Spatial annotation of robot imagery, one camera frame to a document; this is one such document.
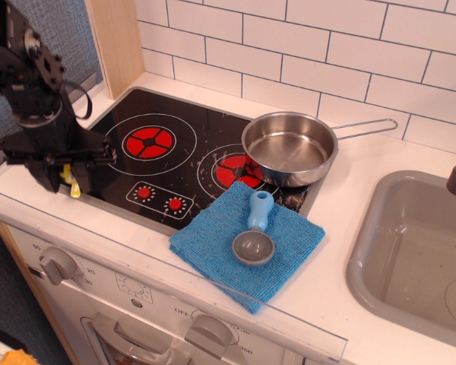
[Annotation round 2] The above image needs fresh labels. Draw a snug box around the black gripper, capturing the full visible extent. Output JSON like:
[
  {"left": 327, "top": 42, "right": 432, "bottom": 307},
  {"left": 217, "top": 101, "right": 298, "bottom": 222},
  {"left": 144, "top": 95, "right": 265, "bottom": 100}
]
[{"left": 0, "top": 112, "right": 116, "bottom": 193}]

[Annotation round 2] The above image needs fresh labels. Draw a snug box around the yellow and white toy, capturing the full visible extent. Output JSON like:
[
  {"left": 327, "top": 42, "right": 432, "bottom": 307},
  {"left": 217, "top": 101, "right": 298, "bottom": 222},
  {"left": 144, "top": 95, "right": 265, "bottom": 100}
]
[{"left": 59, "top": 164, "right": 81, "bottom": 198}]

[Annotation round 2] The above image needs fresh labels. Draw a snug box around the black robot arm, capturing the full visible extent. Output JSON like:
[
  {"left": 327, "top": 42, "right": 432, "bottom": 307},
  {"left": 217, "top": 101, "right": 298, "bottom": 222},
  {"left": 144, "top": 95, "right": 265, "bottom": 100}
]
[{"left": 0, "top": 1, "right": 116, "bottom": 196}]

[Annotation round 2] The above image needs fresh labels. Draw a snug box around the orange object at corner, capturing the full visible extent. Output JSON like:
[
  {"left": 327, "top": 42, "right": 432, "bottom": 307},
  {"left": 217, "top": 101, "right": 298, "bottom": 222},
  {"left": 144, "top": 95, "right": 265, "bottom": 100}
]
[{"left": 0, "top": 349, "right": 39, "bottom": 365}]

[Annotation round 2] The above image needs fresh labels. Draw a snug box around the grey left oven knob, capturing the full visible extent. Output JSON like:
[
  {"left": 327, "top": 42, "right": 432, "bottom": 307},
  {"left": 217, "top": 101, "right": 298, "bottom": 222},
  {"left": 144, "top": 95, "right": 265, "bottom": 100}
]
[{"left": 39, "top": 247, "right": 78, "bottom": 286}]

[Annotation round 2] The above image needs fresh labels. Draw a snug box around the grey oven knob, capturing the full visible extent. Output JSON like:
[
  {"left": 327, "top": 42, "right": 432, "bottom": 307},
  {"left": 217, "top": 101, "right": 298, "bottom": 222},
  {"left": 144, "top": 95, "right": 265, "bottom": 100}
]
[
  {"left": 185, "top": 315, "right": 233, "bottom": 360},
  {"left": 39, "top": 247, "right": 78, "bottom": 286}
]

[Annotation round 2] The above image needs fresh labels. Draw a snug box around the black toy stovetop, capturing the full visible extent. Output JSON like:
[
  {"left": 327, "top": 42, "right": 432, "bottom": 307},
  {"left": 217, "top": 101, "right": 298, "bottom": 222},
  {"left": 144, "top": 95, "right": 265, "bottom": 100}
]
[{"left": 81, "top": 88, "right": 322, "bottom": 234}]

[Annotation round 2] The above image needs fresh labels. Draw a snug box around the white toy oven front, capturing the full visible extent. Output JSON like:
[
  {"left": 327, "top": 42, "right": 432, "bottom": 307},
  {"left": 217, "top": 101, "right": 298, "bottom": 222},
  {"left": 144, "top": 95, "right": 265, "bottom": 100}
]
[{"left": 9, "top": 227, "right": 347, "bottom": 364}]

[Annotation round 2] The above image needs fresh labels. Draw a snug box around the blue folded cloth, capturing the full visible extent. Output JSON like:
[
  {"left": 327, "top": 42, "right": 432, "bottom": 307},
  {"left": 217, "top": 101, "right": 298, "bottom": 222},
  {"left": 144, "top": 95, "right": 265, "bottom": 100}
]
[{"left": 169, "top": 182, "right": 325, "bottom": 313}]

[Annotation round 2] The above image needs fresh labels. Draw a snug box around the grey right oven knob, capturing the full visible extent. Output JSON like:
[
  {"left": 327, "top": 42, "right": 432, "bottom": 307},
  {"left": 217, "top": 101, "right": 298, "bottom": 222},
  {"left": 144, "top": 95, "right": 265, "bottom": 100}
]
[{"left": 185, "top": 315, "right": 233, "bottom": 360}]

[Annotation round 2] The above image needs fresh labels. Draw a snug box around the silver metal pan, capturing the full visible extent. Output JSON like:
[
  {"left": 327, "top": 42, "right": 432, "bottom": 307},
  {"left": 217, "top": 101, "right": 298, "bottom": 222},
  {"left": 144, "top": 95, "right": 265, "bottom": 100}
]
[{"left": 241, "top": 111, "right": 398, "bottom": 188}]

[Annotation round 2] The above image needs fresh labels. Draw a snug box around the grey sink basin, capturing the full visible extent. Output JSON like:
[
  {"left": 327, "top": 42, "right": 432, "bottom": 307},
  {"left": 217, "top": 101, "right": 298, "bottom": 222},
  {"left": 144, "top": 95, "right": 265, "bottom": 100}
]
[{"left": 347, "top": 170, "right": 456, "bottom": 347}]

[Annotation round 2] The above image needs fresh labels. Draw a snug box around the blue handled grey scoop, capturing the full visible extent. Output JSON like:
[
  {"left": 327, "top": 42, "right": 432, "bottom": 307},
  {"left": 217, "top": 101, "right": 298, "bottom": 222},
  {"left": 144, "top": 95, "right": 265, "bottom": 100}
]
[{"left": 232, "top": 191, "right": 275, "bottom": 267}]

